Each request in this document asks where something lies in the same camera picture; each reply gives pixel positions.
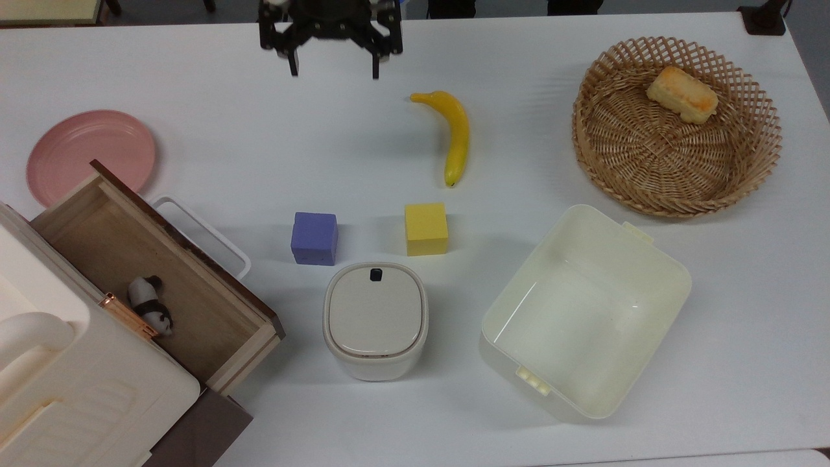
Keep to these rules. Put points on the yellow toy banana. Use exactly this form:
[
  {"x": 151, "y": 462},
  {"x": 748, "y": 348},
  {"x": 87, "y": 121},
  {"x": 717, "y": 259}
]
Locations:
[{"x": 459, "y": 130}]

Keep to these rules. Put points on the toy bread loaf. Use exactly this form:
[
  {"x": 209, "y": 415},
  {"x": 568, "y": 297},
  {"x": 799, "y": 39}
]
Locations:
[{"x": 682, "y": 96}]

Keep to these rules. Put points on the beige lidded mini bin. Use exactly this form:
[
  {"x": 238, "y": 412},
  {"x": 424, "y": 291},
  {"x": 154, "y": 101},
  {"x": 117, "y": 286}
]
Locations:
[{"x": 376, "y": 311}]

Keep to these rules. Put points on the yellow foam cube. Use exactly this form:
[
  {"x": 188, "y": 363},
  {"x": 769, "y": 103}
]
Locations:
[{"x": 426, "y": 228}]

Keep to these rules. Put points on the purple foam cube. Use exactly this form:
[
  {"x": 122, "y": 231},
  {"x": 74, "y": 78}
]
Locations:
[{"x": 314, "y": 239}]

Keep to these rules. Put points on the black white panda toy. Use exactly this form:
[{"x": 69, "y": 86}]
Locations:
[{"x": 146, "y": 298}]

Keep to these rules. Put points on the cream open plastic box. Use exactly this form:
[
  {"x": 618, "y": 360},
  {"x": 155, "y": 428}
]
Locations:
[{"x": 583, "y": 324}]

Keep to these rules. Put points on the pink plate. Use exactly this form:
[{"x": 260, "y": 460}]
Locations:
[{"x": 84, "y": 152}]

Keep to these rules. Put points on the cream plastic cabinet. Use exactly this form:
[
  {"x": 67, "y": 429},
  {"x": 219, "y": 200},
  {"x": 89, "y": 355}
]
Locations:
[{"x": 78, "y": 402}]

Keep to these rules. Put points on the brown wooden drawer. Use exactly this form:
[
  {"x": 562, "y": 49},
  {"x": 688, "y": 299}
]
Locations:
[{"x": 130, "y": 253}]

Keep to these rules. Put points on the woven wicker basket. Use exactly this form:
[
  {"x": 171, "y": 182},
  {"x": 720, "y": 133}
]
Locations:
[{"x": 648, "y": 155}]

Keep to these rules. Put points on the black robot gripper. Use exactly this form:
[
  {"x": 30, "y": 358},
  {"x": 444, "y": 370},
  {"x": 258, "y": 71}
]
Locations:
[{"x": 331, "y": 16}]

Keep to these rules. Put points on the black stand base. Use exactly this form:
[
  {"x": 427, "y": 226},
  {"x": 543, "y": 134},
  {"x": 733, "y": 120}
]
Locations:
[{"x": 762, "y": 23}]

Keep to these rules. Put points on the yellowish wooden table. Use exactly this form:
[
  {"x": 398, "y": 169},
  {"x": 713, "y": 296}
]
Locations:
[{"x": 45, "y": 10}]

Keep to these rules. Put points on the brown drawer housing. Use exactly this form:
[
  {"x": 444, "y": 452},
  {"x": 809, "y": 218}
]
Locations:
[{"x": 201, "y": 428}]

